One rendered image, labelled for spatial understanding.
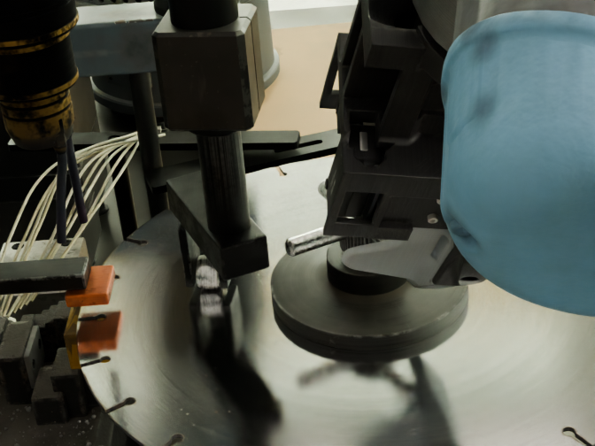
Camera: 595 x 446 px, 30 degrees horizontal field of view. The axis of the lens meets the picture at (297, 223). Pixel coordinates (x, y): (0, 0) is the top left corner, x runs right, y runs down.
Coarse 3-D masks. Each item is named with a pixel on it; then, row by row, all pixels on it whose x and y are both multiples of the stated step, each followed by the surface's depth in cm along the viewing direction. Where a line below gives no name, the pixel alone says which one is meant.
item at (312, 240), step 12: (324, 192) 63; (288, 240) 59; (300, 240) 59; (312, 240) 59; (324, 240) 59; (336, 240) 59; (348, 240) 60; (360, 240) 59; (372, 240) 59; (384, 240) 58; (288, 252) 59; (300, 252) 59
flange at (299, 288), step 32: (288, 256) 65; (320, 256) 64; (288, 288) 62; (320, 288) 61; (352, 288) 60; (384, 288) 60; (416, 288) 61; (448, 288) 61; (288, 320) 60; (320, 320) 59; (352, 320) 59; (384, 320) 58; (416, 320) 58; (448, 320) 59
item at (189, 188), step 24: (216, 144) 54; (240, 144) 55; (216, 168) 54; (240, 168) 55; (168, 192) 62; (192, 192) 61; (216, 192) 55; (240, 192) 56; (192, 216) 59; (216, 216) 56; (240, 216) 56; (192, 240) 63; (216, 240) 56; (240, 240) 56; (264, 240) 56; (192, 264) 63; (216, 264) 57; (240, 264) 56; (264, 264) 57
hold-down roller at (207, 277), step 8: (200, 256) 64; (200, 264) 63; (208, 264) 63; (200, 272) 63; (208, 272) 63; (216, 272) 63; (200, 280) 63; (208, 280) 63; (216, 280) 63; (208, 288) 64
